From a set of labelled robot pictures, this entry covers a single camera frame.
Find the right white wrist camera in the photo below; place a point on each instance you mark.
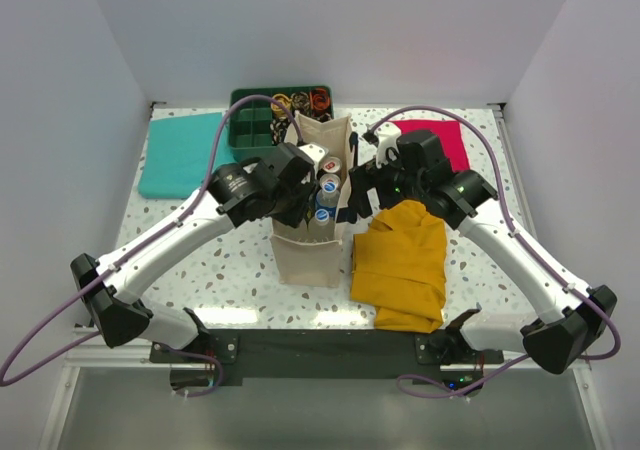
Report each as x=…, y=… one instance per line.
x=383, y=137

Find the blue cap clear bottle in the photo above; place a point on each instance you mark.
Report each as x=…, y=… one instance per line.
x=321, y=226

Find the small clear water bottle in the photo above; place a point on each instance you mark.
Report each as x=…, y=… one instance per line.
x=327, y=200

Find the black white rolled tie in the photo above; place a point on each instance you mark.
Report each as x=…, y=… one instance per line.
x=278, y=129

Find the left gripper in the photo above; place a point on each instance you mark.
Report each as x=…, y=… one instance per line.
x=293, y=217

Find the mustard yellow cloth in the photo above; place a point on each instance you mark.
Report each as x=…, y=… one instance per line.
x=398, y=268

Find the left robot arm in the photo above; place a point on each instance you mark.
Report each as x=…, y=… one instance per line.
x=113, y=286

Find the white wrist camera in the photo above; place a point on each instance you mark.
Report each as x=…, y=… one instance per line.
x=383, y=137
x=315, y=152

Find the red tab can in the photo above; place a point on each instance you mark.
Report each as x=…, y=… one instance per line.
x=329, y=177
x=332, y=165

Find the green compartment tray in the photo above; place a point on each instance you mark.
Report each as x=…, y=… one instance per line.
x=249, y=127

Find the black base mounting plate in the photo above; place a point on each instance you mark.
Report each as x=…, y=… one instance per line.
x=321, y=354

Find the red folded cloth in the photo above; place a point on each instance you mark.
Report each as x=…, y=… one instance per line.
x=449, y=133

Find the beige canvas tote bag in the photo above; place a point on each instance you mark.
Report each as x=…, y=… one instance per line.
x=301, y=255

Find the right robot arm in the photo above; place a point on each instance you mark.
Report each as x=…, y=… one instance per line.
x=569, y=314

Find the orange black rolled tie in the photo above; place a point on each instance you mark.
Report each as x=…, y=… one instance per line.
x=320, y=100

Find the yellow rolled tie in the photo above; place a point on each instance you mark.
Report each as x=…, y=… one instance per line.
x=280, y=106

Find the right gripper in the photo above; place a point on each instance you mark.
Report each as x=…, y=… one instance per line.
x=363, y=178

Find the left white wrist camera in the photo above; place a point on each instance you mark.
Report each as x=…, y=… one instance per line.
x=315, y=152

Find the brown patterned rolled tie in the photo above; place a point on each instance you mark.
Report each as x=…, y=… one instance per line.
x=301, y=102

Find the brown pink rolled tie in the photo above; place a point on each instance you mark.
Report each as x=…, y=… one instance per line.
x=324, y=117

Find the Pocari Sweat bottle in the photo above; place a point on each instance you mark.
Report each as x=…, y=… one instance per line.
x=333, y=185

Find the teal folded cloth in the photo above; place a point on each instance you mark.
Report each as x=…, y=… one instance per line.
x=177, y=155

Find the red tab can far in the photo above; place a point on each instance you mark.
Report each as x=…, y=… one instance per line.
x=332, y=165

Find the red tab can near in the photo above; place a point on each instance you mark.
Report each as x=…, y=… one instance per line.
x=329, y=177

